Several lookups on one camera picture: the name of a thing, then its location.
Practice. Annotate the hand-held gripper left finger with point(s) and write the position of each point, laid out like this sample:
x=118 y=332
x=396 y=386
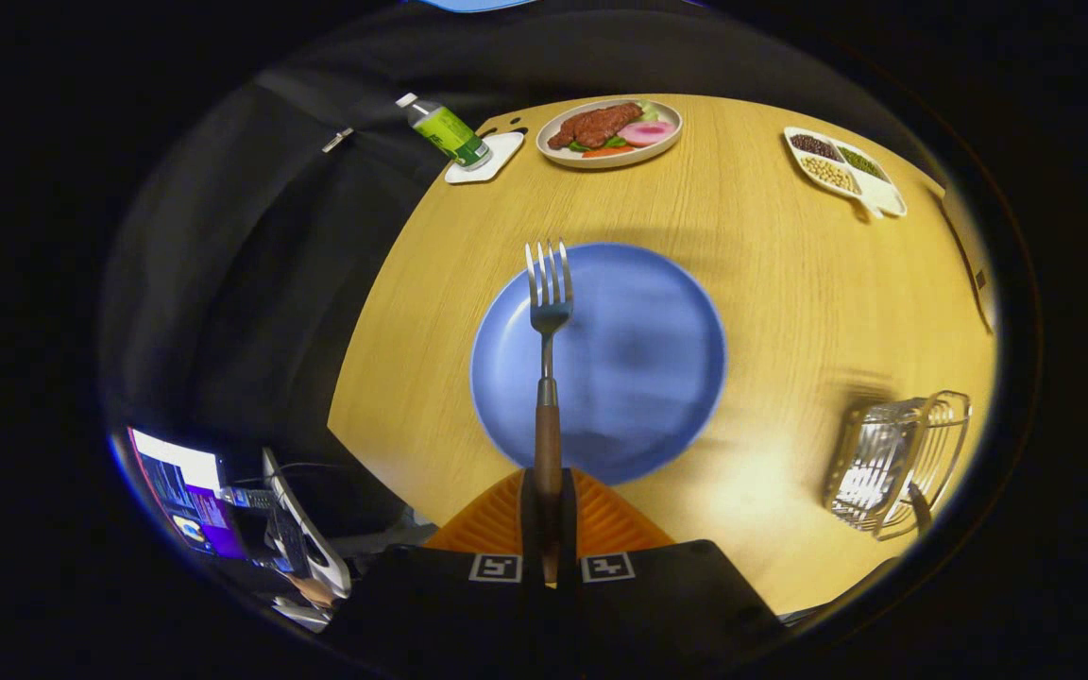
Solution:
x=450 y=604

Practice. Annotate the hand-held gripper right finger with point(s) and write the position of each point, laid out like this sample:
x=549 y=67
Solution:
x=667 y=604

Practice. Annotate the white laptop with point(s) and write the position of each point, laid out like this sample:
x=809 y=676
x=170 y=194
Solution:
x=322 y=557

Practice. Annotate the small grey desk device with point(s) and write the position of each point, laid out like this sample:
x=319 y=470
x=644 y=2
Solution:
x=246 y=498

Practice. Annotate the blue plate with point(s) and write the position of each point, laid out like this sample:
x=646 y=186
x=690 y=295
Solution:
x=638 y=359

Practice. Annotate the computer monitor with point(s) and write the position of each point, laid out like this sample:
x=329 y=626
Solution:
x=185 y=491

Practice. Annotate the white square coaster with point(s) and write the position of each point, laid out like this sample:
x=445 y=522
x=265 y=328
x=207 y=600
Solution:
x=504 y=151

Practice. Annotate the orange carrot slices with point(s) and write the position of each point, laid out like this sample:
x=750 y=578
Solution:
x=607 y=151

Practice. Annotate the beige food plate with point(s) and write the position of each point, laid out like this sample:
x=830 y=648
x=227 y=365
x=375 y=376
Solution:
x=667 y=146

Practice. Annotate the white toaster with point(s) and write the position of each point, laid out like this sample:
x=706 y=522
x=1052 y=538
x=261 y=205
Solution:
x=977 y=264

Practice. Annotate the white divided tray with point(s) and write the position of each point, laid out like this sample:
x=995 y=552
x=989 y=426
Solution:
x=884 y=198

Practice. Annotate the pile of yellow beans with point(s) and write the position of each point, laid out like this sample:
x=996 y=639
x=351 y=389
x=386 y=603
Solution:
x=829 y=172

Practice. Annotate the green plastic bottle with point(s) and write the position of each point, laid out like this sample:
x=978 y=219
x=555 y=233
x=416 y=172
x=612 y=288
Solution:
x=450 y=134

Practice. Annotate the pink ham slice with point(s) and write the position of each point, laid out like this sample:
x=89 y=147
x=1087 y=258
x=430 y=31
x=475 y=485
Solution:
x=648 y=132

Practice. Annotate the silver cloth clip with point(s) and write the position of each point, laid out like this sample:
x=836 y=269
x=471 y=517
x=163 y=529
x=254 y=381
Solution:
x=337 y=140

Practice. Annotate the pile of green beans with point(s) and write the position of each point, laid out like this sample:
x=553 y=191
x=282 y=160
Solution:
x=860 y=162

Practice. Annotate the pile of brown beans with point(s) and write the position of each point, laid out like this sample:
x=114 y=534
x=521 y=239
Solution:
x=813 y=144

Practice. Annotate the brown meat slab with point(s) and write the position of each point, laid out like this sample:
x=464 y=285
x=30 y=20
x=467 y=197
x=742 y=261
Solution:
x=596 y=125

